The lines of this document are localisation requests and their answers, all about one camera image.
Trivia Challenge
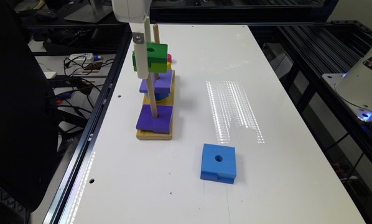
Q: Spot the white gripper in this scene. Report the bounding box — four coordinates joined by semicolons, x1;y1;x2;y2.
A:
112;0;151;79

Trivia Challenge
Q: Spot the green square block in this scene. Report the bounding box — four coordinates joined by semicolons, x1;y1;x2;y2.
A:
133;43;168;73

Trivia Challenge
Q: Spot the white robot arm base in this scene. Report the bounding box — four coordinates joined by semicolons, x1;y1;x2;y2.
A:
322;47;372;123

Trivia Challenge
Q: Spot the pink cylinder block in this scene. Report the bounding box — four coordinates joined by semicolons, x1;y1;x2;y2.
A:
167;54;172;63

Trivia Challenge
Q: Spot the light purple square block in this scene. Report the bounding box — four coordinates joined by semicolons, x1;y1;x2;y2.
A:
153;70;173;94

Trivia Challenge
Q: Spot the blue block under purple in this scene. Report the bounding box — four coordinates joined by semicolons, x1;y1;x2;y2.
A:
154;93;169;101

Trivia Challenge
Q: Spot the dark purple square block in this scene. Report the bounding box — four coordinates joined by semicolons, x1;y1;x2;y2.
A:
136;105;173;134

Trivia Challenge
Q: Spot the blue square block with hole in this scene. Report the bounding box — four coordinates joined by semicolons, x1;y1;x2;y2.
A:
200;144;236;184

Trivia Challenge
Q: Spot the rear wooden peg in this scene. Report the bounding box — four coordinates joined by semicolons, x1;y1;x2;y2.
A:
153;24;160;44

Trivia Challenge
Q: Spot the wooden peg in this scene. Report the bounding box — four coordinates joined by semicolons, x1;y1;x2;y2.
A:
153;24;160;44
146;73;158;119
153;73;159;83

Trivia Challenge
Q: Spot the silver monitor stand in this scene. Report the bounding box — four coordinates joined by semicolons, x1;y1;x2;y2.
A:
64;0;113;23

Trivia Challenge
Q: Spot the middle wooden peg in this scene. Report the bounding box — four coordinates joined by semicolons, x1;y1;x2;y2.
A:
153;73;159;83

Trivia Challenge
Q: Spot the front wooden peg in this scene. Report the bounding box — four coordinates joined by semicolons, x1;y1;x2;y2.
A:
146;73;158;119

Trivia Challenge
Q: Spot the white power strip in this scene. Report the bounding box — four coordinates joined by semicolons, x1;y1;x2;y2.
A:
69;53;102;63

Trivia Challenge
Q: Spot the black computer mouse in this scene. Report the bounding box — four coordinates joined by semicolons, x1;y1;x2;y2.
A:
34;9;57;21

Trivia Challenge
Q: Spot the wooden peg base board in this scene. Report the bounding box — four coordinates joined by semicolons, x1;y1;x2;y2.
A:
136;70;175;140

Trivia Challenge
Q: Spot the black office chair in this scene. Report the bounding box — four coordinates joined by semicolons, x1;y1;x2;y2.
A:
0;1;58;223

